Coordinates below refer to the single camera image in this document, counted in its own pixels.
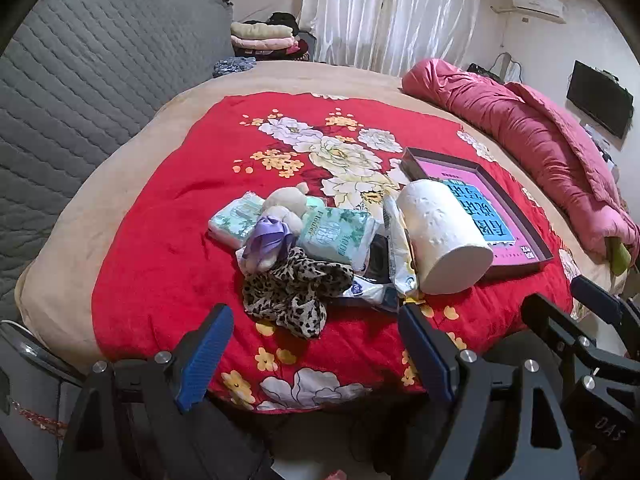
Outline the shallow box with pink print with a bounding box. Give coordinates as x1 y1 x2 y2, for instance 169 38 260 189
400 147 555 281

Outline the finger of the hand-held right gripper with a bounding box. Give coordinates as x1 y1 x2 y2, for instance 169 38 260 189
570 275 640 346
520 292 636 386

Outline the pink quilt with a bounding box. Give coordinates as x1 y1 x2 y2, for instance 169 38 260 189
401 58 640 266

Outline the cluttered television stand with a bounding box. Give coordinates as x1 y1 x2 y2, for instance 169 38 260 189
582 122 618 171

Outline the pink folded blanket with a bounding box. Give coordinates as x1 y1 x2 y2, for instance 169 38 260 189
232 35 298 52

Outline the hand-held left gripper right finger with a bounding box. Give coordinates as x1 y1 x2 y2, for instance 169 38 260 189
397 302 583 480

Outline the red braided cord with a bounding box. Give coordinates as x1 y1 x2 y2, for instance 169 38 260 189
10 400 68 428

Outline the small green tissue pack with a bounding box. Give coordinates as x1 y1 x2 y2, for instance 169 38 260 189
207 191 266 248

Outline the white toilet paper roll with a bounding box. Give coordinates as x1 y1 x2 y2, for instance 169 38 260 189
396 178 495 295

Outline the red floral blanket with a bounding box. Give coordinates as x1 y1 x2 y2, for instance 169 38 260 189
91 91 583 413

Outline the cream folded blanket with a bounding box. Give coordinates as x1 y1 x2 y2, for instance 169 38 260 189
231 21 295 39

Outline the large green tissue pack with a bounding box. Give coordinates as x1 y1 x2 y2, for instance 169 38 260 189
297 206 381 271

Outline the grey quilted headboard cover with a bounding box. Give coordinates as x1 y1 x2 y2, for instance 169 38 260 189
0 0 236 321

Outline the leopard print scrunchie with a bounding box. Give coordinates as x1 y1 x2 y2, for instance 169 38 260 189
242 247 355 340

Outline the dark red folded cloth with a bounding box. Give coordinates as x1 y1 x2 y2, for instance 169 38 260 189
235 42 312 62

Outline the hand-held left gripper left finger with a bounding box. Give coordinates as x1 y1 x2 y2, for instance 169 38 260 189
57 302 273 480

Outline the white air conditioner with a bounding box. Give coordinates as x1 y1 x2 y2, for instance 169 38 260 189
511 0 568 24

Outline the metal chair frame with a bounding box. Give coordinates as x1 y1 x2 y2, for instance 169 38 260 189
492 52 523 83

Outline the white curtain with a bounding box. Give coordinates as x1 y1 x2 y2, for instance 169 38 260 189
300 0 486 78

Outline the blue patterned cloth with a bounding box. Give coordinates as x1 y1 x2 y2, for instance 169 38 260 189
212 56 257 78

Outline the black wall television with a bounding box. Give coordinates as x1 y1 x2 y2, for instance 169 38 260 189
566 60 635 140

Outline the green cloth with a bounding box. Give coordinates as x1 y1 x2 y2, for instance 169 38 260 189
607 237 632 276

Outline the cartoon girl mask packet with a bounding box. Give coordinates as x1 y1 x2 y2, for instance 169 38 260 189
330 234 401 313

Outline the cream plush bear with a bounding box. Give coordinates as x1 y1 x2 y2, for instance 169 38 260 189
235 182 311 276

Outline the black bag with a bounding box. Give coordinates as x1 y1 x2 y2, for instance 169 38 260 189
467 63 503 83

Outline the beige bed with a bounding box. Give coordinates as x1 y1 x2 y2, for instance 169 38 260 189
15 60 626 376

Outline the white plastic wrapper packet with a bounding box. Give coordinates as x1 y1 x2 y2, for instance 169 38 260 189
382 192 421 306

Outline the purple scrunchie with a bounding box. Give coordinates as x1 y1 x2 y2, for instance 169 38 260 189
252 215 297 261

